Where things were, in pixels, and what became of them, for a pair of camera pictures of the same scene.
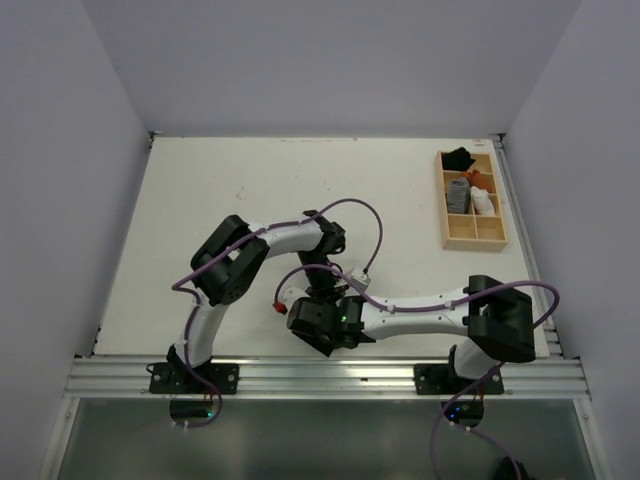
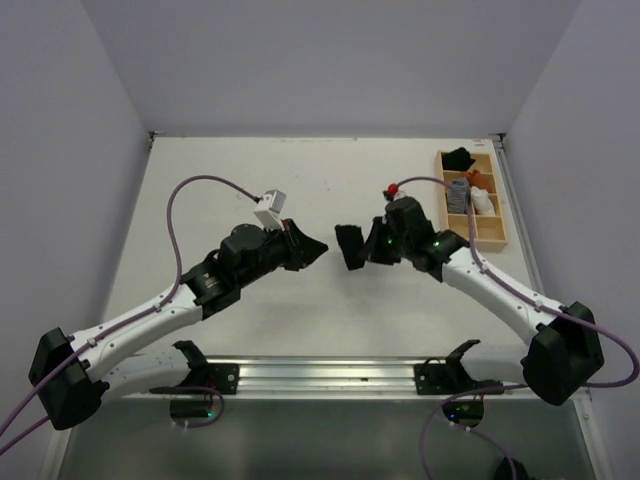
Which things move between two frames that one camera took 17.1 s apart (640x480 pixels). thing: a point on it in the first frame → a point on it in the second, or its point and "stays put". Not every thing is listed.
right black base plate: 443,379 stays put
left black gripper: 328,291 → 301,248
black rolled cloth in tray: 458,159 stays put
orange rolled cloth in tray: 477,179 stays put
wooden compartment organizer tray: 470,210 stays put
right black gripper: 322,344 → 371,245
